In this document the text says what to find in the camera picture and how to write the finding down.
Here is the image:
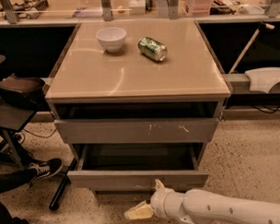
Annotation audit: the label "grey drawer cabinet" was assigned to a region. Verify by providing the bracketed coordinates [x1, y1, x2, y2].
[42, 16, 235, 198]

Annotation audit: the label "black white sneaker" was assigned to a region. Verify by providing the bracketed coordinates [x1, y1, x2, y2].
[29, 159, 64, 182]

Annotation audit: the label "dark brown bag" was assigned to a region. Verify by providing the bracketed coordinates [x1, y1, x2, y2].
[0, 73, 45, 110]

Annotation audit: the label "dark grey chair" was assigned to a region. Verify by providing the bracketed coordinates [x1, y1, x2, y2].
[0, 52, 41, 171]

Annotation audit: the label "black floor pole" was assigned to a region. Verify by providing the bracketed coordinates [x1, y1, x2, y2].
[49, 159, 77, 211]

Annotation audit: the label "black floor cable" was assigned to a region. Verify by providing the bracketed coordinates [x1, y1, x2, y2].
[22, 127, 58, 140]

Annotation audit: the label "white ceramic bowl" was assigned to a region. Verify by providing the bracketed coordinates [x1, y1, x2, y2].
[96, 27, 127, 53]

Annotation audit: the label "white rod with tip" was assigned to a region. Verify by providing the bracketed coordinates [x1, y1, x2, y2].
[229, 22, 275, 74]

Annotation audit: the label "green soda can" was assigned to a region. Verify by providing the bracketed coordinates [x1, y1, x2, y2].
[137, 37, 168, 62]

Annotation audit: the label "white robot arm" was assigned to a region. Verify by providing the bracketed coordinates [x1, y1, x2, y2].
[124, 179, 280, 224]

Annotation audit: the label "dark trouser leg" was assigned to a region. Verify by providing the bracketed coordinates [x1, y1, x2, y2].
[0, 169, 37, 194]

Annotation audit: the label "grey top drawer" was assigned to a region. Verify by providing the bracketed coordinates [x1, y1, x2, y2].
[52, 100, 220, 148]

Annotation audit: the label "pink stacked trays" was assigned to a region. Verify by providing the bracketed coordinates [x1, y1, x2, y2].
[184, 0, 213, 16]

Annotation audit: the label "grey drawer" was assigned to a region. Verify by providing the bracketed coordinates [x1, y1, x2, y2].
[68, 143, 208, 192]
[52, 100, 220, 148]

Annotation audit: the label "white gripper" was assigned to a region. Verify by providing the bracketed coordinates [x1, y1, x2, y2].
[124, 179, 173, 220]

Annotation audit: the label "white curved shell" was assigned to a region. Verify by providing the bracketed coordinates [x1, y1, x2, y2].
[245, 66, 280, 94]

